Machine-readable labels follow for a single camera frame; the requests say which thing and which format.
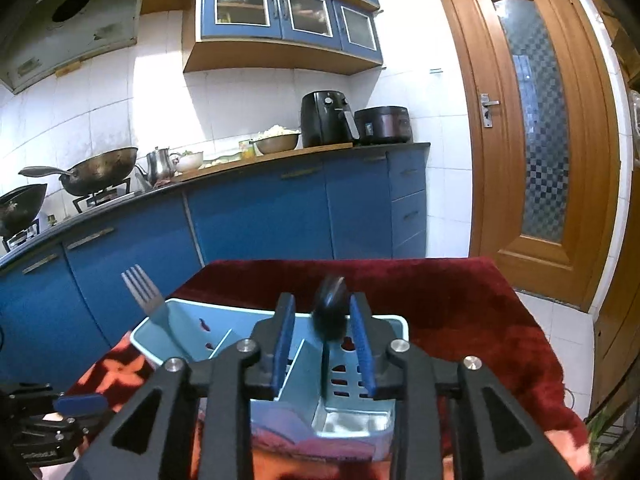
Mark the white bowl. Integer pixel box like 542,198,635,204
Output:
175,151,205,173

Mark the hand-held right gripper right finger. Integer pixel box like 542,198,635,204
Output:
348,292,581,480

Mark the metal kettle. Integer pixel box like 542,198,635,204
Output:
146,146,182,183

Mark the black spoon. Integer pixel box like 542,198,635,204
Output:
311,274,349,343

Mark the large black wok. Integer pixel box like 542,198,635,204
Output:
19,147,139,197

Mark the red floral blanket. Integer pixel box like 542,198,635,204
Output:
65,257,593,480

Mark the black gas stove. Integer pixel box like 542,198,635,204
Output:
0,176,151,256

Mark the wooden door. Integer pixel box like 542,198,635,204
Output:
429,0,623,311

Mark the small black wok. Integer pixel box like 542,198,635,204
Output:
0,183,48,238

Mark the metal bowl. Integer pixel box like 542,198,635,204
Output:
254,132,302,156

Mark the metal door handle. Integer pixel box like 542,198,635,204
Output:
479,92,501,128

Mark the grey range hood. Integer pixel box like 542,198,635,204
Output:
0,0,151,93

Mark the blue wall cabinet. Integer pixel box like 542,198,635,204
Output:
140,0,386,77

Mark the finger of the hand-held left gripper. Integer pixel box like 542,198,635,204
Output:
54,394,110,417

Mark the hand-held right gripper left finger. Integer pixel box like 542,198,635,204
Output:
65,292,301,480

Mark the blue kitchen counter cabinet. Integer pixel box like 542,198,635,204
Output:
0,142,431,391

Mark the light blue utensil box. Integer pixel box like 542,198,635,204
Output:
130,298,408,461

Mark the black air fryer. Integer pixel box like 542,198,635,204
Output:
300,91,360,149

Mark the green plant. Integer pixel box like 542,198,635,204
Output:
587,405,626,456

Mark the dark rice cooker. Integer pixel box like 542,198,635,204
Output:
354,106,413,146

